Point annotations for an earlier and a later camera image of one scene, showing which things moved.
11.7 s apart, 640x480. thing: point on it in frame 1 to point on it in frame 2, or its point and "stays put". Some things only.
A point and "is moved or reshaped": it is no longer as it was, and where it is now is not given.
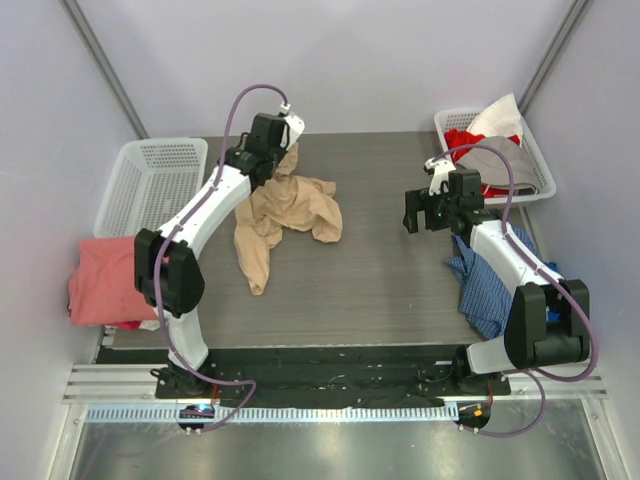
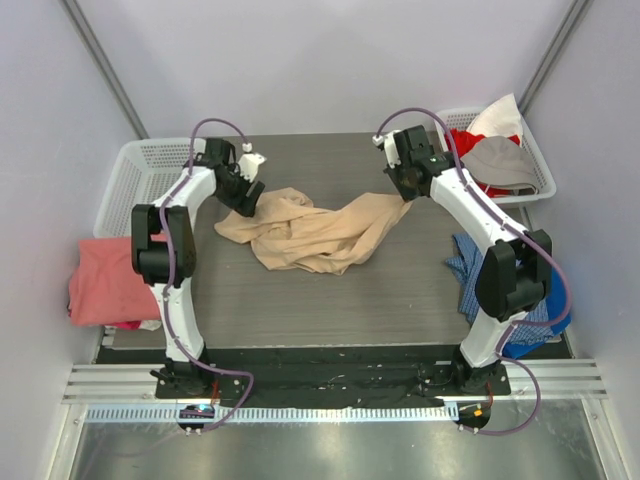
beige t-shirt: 288,201 is moved or reshaped
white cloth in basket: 500,118 stays put
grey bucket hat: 491,167 stays put
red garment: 455,138 stays put
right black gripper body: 425,211 to 405,181
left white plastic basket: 148,184 stays put
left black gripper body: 273,167 to 245,195
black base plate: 242,378 stays put
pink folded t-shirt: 102,285 stays put
